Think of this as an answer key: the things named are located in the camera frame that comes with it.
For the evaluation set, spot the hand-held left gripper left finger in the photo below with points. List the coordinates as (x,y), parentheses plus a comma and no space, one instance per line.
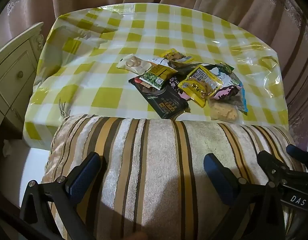
(84,175)

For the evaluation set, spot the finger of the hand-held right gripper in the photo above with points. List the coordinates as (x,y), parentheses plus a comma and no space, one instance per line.
(295,152)
(269,162)

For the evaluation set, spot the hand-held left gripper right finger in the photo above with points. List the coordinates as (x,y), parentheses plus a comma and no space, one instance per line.
(217,177)

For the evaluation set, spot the pink brown snack packet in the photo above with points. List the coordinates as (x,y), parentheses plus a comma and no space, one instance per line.
(224,93)

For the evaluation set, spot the large yellow snack packet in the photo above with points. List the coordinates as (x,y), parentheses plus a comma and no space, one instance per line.
(194,87)

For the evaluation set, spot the striped beige cushion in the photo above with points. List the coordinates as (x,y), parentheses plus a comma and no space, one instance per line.
(156,167)

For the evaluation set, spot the clear pale cracker packet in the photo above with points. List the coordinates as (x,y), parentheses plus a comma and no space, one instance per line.
(222,112)

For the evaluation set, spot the blue clear-window snack packet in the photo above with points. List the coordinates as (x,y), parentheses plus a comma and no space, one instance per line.
(240,100)

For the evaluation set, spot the yellow checked plastic tablecloth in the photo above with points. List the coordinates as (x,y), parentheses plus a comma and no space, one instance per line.
(94,92)

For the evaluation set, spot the long black snack packet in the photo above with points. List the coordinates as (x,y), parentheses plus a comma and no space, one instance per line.
(166,105)

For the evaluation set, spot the green yellow snack packet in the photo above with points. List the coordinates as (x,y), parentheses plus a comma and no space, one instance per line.
(226,68)

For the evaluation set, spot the green pea snack packet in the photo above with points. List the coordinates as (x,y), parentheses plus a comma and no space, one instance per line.
(151,78)

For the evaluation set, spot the yellow black snack packet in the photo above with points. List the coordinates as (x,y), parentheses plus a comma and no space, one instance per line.
(166,71)

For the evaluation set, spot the white bedside cabinet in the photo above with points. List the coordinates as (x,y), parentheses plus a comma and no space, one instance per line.
(14,80)

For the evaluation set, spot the beige cookie snack packet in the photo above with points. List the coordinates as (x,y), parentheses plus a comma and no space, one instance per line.
(132,63)

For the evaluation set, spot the small yellow snack packet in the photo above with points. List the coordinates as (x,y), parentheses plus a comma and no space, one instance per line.
(174,56)

